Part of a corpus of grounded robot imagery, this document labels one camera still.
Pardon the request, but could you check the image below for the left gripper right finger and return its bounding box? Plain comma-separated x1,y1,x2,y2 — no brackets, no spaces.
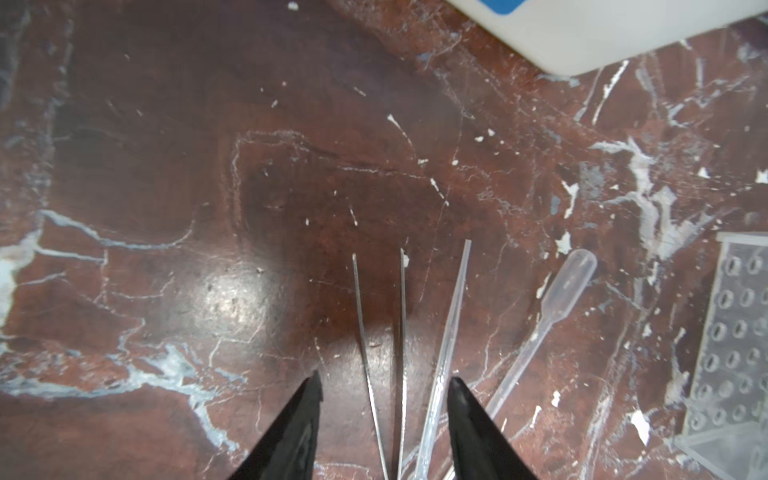
447,376,537,480

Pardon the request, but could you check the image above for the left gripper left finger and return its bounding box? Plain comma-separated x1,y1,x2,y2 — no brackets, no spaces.
229,371,323,480

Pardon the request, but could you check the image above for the clear test tube rack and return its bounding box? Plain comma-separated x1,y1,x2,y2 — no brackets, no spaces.
675,232,767,479

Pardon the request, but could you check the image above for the white plastic tub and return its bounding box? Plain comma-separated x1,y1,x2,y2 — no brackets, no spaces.
449,0,767,76

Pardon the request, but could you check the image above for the clear plastic pipette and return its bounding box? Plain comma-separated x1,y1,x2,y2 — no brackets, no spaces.
412,239,472,479

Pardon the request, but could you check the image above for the bulb plastic pipette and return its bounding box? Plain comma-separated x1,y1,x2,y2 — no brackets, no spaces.
443,248,599,480

